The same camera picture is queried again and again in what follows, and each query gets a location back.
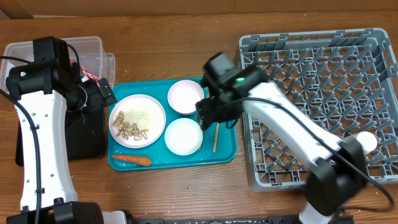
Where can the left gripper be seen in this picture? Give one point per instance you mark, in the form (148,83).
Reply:
(97,100)

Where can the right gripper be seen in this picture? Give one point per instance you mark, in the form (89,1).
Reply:
(210,114)

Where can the red snack wrapper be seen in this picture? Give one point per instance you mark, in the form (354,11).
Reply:
(81,73)

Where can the white round plate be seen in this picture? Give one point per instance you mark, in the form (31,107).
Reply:
(139,102)

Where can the white paper cup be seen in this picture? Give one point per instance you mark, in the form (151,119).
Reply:
(366,139)

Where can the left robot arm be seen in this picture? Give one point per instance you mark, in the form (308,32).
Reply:
(49,94)

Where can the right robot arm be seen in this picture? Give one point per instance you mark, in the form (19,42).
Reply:
(336,166)

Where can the grey dishwasher rack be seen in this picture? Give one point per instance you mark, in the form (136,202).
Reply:
(344,80)

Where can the peanut shells pile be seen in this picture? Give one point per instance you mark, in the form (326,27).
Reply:
(127,129)

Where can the clear plastic bin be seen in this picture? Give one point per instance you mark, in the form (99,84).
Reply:
(88,50)

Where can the black plastic tray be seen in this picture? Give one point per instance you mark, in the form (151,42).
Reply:
(85,135)

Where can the rice pile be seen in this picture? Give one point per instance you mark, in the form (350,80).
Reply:
(141,119)

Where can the teal serving tray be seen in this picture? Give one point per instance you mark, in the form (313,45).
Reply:
(158,152)

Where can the orange carrot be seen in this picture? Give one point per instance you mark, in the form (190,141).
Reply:
(137,160)

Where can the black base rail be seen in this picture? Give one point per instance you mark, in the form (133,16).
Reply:
(288,219)

